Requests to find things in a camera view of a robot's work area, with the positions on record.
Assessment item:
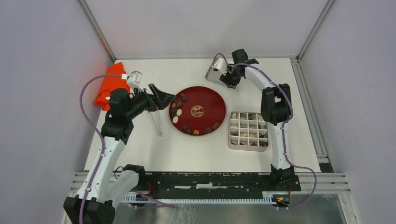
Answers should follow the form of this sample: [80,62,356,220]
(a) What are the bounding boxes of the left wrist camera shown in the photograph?
[127,70,143,91]

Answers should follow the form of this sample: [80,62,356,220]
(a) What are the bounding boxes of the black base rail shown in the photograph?
[133,172,301,199]

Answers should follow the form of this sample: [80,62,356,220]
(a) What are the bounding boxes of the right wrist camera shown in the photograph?
[210,58,227,76]

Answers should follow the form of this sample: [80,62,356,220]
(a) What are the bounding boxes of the orange folded cloth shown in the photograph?
[94,62,130,111]

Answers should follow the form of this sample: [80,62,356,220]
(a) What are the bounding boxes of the brown chocolate piece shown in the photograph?
[212,122,220,130]

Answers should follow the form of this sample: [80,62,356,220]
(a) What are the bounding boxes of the purple cable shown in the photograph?
[212,53,318,210]
[78,74,129,224]

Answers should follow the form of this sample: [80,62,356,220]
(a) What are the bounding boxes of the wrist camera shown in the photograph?
[127,70,143,91]
[210,58,227,76]

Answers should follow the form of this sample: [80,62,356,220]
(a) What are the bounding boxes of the red round plate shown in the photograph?
[168,86,226,136]

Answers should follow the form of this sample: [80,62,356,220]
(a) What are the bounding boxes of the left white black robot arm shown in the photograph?
[63,84,176,224]

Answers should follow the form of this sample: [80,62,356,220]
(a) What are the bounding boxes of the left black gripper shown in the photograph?
[125,83,175,119]

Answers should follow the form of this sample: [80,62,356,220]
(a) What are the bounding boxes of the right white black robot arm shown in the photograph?
[219,49,295,190]

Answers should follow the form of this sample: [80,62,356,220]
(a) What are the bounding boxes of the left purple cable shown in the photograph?
[78,74,129,224]

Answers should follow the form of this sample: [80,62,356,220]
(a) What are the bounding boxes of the white swirl chocolate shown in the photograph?
[172,116,179,124]

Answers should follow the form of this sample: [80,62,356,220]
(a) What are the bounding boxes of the pink tin box with dividers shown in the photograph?
[228,112,269,152]

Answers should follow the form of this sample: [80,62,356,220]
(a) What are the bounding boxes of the silver serving tongs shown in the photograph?
[148,111,163,137]

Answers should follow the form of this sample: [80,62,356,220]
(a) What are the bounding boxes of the silver tin lid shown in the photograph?
[205,66,226,86]

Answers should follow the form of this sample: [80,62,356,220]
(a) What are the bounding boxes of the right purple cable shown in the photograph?
[212,53,318,210]

